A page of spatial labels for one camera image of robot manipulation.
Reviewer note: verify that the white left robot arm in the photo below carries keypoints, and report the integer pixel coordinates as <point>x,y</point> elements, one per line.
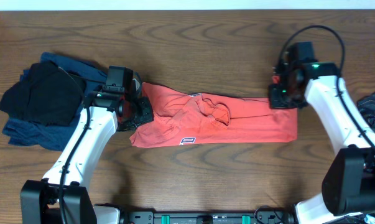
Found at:
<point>61,196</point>

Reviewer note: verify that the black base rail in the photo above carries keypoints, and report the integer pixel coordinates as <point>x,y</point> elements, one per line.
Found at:
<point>206,217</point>

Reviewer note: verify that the coral red t-shirt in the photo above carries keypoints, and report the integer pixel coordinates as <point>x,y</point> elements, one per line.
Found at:
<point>202,118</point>

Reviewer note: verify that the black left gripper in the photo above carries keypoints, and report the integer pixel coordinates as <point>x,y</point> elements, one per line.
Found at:
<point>147,114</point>

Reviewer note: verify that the folded navy blue garment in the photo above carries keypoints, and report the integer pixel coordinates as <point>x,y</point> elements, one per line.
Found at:
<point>54,137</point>

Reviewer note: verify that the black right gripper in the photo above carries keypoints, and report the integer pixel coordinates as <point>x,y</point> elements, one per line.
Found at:
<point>275,103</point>

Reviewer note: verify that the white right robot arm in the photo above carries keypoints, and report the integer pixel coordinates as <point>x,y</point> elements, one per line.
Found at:
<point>348,187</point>

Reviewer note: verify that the folded black garment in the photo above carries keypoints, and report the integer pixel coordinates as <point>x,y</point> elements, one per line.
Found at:
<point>48,95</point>

